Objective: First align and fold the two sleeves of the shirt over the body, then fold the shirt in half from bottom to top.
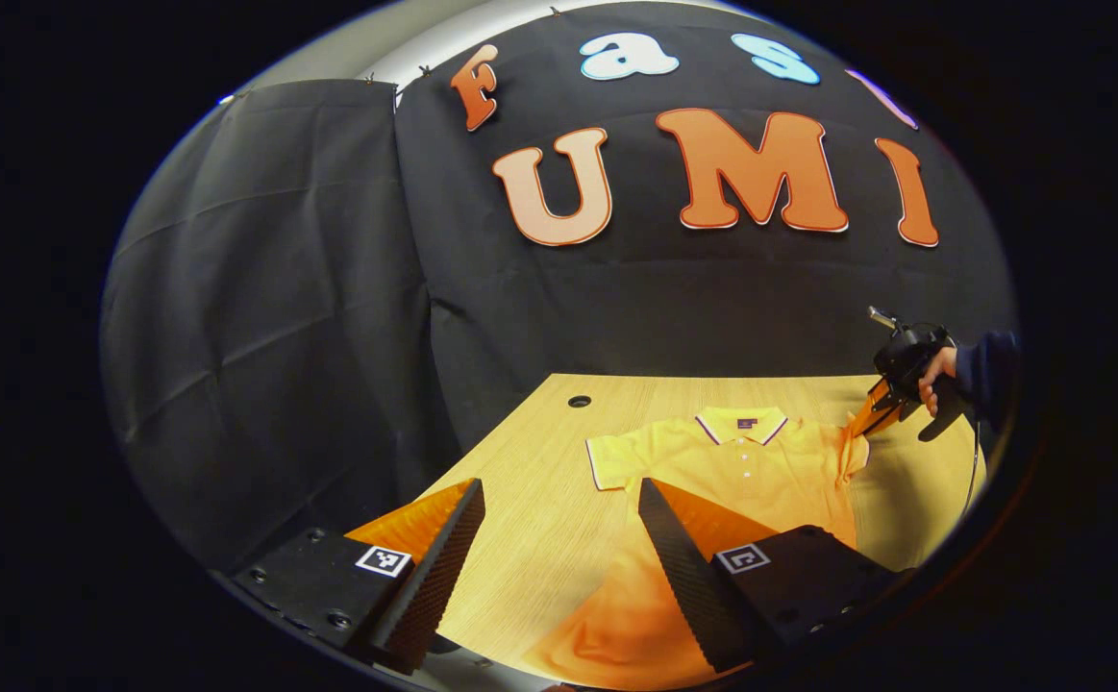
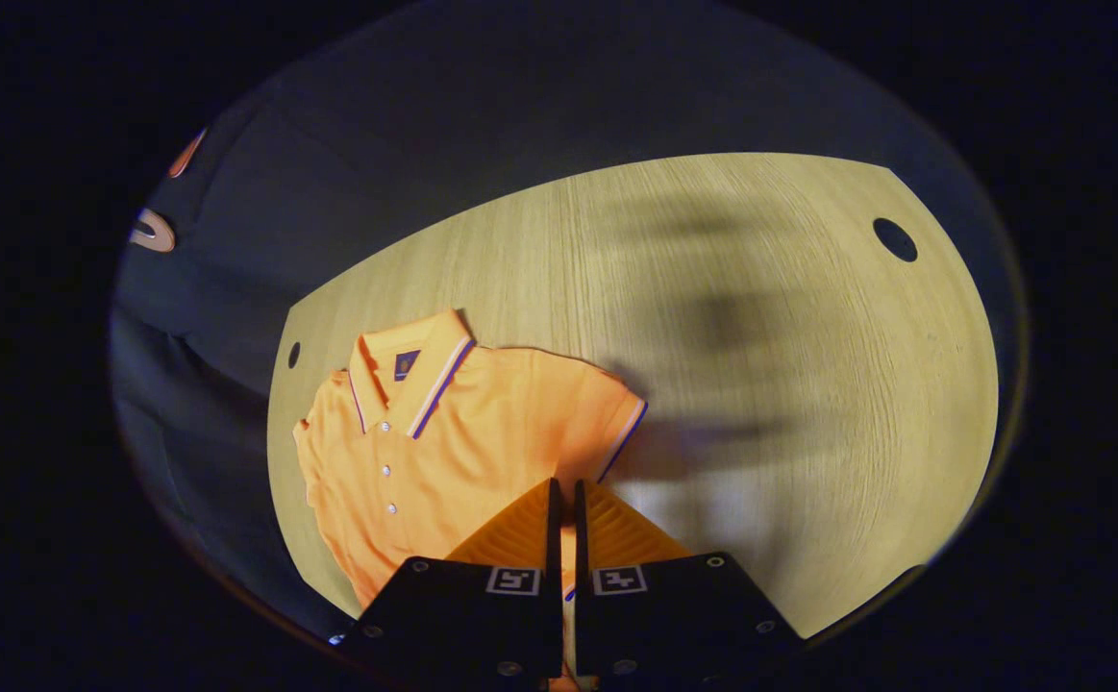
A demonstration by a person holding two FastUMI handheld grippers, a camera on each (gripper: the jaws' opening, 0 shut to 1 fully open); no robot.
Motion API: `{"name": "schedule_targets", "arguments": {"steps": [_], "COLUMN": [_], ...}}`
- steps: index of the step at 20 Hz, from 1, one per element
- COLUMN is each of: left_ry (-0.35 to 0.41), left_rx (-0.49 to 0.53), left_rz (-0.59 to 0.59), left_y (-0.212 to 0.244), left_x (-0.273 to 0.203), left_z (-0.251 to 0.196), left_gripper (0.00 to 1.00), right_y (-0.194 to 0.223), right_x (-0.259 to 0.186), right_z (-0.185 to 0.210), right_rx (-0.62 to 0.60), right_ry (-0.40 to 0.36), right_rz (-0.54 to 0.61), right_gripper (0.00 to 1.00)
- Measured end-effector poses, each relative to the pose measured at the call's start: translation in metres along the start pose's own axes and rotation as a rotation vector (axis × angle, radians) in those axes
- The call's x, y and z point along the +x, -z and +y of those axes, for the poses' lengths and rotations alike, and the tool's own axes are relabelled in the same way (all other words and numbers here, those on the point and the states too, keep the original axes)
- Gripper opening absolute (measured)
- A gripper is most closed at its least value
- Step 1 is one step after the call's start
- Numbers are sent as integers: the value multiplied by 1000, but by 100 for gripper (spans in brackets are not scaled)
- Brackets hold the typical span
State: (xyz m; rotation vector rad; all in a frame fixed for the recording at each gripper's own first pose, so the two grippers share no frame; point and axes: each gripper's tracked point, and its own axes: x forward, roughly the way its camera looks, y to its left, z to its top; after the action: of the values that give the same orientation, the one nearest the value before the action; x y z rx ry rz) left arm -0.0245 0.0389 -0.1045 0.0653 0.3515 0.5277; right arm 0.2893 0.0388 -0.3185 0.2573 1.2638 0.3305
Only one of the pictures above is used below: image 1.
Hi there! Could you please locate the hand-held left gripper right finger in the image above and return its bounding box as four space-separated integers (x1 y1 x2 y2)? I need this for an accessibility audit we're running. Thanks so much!
637 478 915 674

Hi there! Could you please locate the thin black cable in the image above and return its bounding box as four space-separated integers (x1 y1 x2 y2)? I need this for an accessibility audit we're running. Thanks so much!
960 413 990 515

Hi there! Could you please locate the orange polo T-shirt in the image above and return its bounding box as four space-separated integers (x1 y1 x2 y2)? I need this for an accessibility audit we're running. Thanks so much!
520 407 872 691

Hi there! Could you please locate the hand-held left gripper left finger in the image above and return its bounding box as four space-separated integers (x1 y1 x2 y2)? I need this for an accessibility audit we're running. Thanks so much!
232 478 485 676

